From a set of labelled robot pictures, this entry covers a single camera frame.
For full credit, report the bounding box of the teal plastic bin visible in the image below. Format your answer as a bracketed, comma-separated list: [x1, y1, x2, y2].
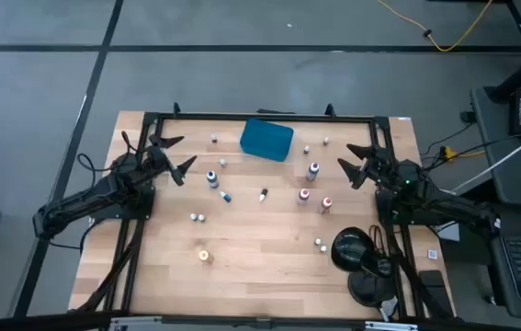
[239, 118, 295, 163]

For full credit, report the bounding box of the white rod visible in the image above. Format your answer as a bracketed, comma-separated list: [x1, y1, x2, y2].
[450, 123, 521, 194]

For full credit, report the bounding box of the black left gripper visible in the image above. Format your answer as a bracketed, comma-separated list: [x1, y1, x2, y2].
[142, 133, 197, 188]

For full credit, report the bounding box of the yellow floor cable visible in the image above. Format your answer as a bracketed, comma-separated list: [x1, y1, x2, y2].
[377, 0, 494, 53]

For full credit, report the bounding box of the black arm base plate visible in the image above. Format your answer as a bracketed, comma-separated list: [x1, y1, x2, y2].
[88, 183, 156, 221]
[376, 188, 441, 226]

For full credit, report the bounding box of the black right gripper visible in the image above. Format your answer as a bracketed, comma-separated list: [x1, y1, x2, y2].
[336, 143, 409, 189]

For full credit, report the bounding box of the black phone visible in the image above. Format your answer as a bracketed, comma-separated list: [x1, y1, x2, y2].
[418, 269, 454, 318]

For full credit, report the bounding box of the black metal table frame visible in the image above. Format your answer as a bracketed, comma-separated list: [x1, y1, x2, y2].
[69, 101, 457, 323]

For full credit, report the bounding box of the yellow plug connector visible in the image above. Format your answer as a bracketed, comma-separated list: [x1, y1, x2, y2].
[438, 145, 486, 160]

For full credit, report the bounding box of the black desk lamp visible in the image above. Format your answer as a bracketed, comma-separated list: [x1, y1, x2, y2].
[330, 226, 399, 309]

